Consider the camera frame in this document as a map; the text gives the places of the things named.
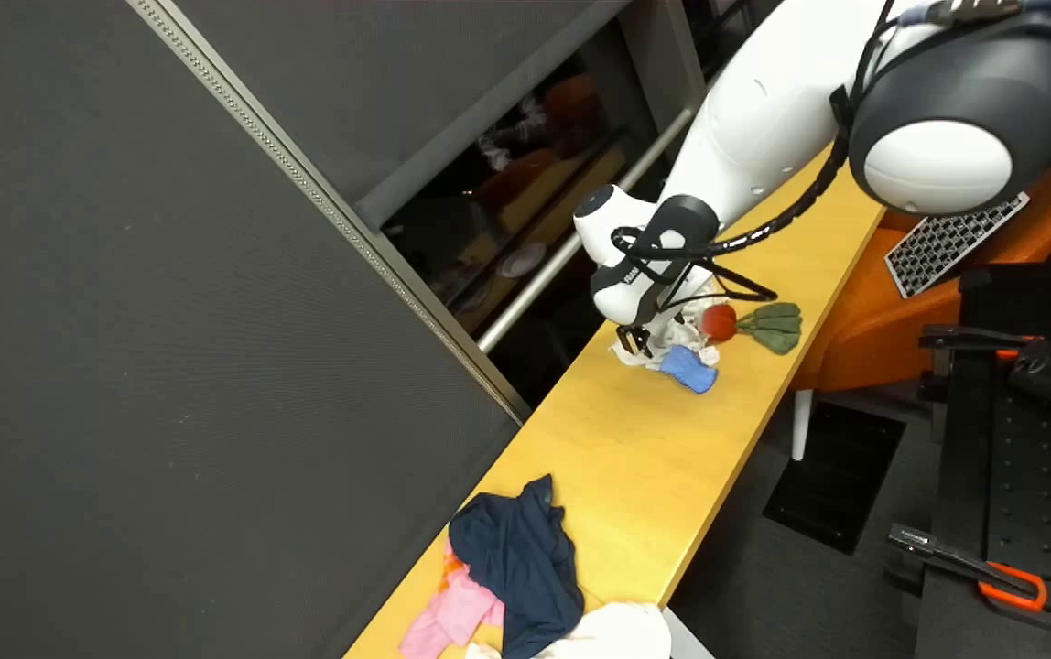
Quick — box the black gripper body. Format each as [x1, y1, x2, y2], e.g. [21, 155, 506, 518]
[616, 285, 708, 358]

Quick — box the blue knitted cloth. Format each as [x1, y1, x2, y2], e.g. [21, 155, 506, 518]
[655, 344, 722, 400]

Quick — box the white towel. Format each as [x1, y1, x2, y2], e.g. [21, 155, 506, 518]
[611, 319, 722, 373]

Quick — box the red apple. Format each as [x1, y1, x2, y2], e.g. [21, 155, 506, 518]
[699, 299, 742, 347]

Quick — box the green cloth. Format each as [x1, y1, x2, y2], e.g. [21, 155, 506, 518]
[736, 299, 805, 358]

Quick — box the orange fabric chair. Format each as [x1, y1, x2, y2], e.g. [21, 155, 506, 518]
[787, 122, 1051, 463]

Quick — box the black floor mat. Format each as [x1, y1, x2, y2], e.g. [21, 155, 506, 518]
[763, 400, 907, 559]

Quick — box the navy blue cloth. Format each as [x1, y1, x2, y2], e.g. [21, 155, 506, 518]
[447, 472, 591, 659]

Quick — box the black white calibration board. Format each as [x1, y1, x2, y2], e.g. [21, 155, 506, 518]
[882, 189, 1032, 304]

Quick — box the white cloth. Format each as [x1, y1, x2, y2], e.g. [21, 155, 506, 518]
[533, 595, 677, 659]

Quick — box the dark grey shelf unit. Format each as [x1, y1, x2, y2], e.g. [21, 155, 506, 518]
[172, 0, 758, 358]

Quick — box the pink cloth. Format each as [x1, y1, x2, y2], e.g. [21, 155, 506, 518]
[394, 533, 510, 659]

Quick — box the black clamp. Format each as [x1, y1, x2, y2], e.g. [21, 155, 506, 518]
[920, 322, 1051, 423]

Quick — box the black perforated robot stand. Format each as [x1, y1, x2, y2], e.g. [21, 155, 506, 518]
[913, 258, 1051, 659]

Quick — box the dark grey partition panel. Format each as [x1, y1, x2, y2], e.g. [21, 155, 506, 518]
[0, 0, 533, 659]

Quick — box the silver metal rail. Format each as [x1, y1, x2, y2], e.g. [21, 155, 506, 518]
[472, 106, 699, 358]

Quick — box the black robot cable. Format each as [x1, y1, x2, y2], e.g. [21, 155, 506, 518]
[608, 0, 904, 322]

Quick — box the orange handled clamp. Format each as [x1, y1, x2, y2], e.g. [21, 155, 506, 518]
[887, 523, 1051, 615]

